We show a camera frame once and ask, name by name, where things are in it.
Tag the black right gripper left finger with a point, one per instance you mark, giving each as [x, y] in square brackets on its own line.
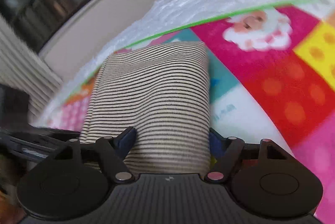
[95, 163]

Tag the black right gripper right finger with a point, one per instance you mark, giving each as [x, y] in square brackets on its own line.
[237, 161]

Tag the beige striped knit garment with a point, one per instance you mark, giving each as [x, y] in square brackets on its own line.
[163, 92]

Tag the white pleated curtain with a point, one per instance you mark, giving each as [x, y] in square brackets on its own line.
[22, 69]

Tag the colourful cartoon play mat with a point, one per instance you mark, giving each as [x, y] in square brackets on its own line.
[271, 75]

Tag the white quilted bed cover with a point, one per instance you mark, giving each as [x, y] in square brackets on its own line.
[94, 34]

